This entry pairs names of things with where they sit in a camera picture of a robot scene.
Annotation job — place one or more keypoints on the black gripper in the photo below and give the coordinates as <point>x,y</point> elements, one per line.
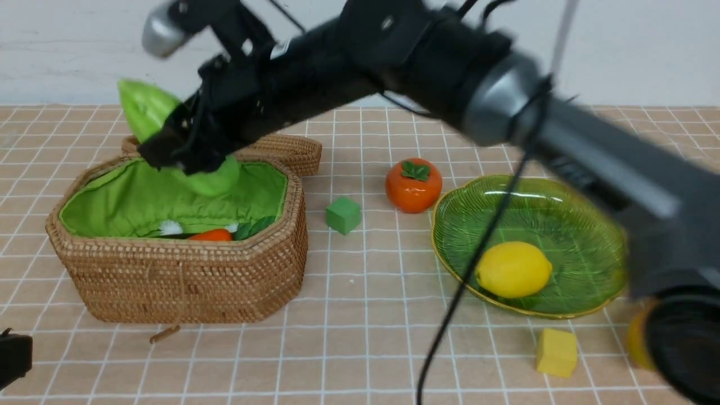
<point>231,110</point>

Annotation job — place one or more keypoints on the green toy cucumber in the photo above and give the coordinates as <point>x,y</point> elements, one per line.
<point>146,107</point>

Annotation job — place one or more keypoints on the orange toy carrot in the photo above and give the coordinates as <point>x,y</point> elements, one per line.
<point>236,231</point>

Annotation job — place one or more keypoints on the orange toy persimmon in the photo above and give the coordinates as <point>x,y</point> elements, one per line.
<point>413,185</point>

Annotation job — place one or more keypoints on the yellow toy lemon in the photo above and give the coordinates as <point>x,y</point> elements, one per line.
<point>513,269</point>

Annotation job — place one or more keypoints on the orange yellow toy mango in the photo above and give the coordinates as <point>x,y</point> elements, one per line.
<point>636,339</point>

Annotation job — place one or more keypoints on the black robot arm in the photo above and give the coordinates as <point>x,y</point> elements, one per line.
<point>471,79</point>

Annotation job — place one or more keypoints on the woven wicker basket lid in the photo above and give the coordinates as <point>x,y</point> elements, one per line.
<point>299,154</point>

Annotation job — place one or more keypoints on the woven wicker basket green lining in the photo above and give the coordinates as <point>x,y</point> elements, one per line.
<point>121,232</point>

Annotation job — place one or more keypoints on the green foam cube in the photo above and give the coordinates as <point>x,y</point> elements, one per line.
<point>343,215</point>

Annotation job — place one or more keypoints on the black object at bottom left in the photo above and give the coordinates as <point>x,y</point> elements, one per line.
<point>16,356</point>

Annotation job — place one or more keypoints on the yellow foam cube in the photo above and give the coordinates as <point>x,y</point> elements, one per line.
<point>557,353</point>

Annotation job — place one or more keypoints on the wrist camera with grey edge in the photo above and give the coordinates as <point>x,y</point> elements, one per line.
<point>173,23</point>

